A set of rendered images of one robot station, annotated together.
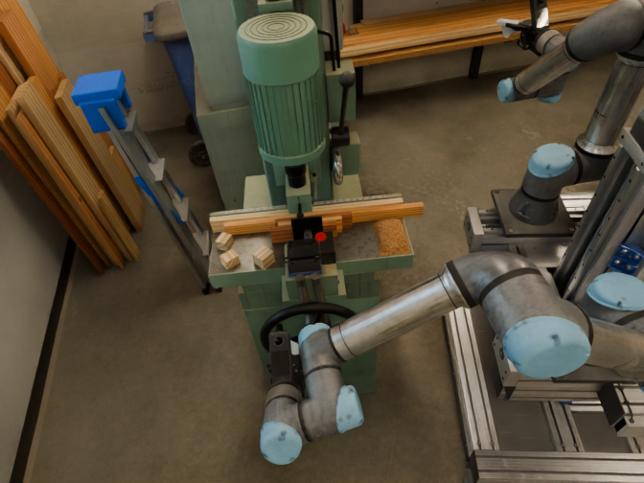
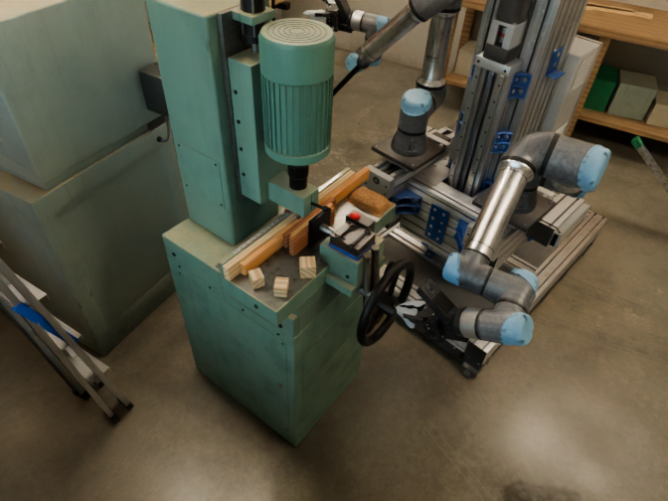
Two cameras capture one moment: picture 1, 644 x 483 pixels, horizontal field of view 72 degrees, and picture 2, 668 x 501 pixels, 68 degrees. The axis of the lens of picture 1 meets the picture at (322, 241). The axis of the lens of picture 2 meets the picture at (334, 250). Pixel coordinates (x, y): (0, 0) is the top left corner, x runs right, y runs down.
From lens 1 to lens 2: 0.96 m
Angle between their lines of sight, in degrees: 38
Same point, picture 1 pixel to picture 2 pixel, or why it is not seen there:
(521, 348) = (594, 170)
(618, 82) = (441, 32)
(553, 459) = not seen: hidden behind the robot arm
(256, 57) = (309, 58)
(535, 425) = (478, 301)
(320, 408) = (520, 289)
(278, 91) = (321, 87)
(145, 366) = not seen: outside the picture
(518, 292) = (569, 145)
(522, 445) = not seen: hidden behind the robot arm
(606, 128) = (439, 67)
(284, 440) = (527, 320)
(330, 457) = (378, 442)
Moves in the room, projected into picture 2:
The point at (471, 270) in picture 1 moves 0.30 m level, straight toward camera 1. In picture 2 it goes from (529, 151) to (620, 223)
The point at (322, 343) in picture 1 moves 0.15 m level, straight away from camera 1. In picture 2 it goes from (475, 257) to (420, 233)
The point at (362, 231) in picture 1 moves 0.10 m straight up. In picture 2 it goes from (346, 209) to (347, 184)
